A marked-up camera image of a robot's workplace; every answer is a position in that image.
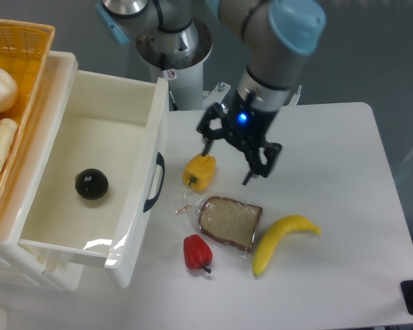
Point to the dark drawer handle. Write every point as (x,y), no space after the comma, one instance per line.
(156,183)

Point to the orange wicker basket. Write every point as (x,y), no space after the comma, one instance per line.
(24,48)

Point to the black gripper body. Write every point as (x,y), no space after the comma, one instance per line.
(249,123)

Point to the bagged brown bread slice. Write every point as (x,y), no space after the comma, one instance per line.
(227,222)

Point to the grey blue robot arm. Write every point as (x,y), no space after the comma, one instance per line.
(282,35)

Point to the yellow bell pepper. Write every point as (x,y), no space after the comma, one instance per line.
(199,172)

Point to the dark purple mangosteen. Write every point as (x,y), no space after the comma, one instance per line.
(91,184)

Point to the yellow banana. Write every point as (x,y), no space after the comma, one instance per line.
(277,231)

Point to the white plastic drawer cabinet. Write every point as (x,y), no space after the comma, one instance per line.
(19,264)

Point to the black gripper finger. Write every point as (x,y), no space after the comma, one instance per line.
(213,126)
(261,158)

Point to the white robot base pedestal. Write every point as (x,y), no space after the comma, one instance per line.
(171,42)

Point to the white open upper drawer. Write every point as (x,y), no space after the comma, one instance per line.
(118,126)

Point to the red bell pepper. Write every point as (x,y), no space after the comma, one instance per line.
(197,254)

